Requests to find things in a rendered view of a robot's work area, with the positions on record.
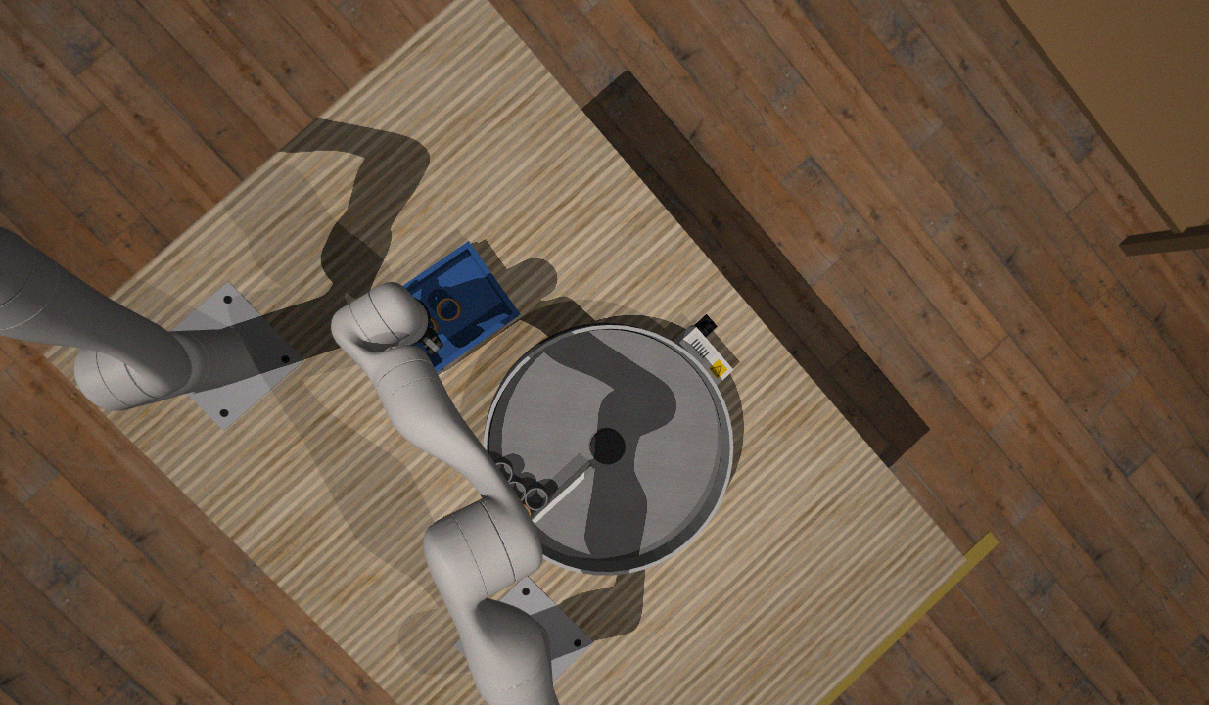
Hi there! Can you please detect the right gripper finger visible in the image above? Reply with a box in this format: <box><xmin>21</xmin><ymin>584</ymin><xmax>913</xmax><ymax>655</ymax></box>
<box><xmin>423</xmin><ymin>328</ymin><xmax>442</xmax><ymax>356</ymax></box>

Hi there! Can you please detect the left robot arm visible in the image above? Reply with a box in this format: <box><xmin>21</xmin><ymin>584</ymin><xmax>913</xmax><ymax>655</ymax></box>
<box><xmin>0</xmin><ymin>226</ymin><xmax>255</xmax><ymax>411</ymax></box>

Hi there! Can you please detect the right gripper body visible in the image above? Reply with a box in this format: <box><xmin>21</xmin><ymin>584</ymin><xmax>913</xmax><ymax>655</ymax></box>
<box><xmin>413</xmin><ymin>297</ymin><xmax>430</xmax><ymax>343</ymax></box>

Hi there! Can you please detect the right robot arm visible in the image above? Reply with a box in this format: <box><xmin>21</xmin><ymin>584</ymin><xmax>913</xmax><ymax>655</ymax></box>
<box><xmin>331</xmin><ymin>282</ymin><xmax>559</xmax><ymax>705</ymax></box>

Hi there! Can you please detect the blue open crate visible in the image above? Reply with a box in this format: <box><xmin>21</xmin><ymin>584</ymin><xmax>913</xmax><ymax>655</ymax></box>
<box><xmin>403</xmin><ymin>242</ymin><xmax>520</xmax><ymax>372</ymax></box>

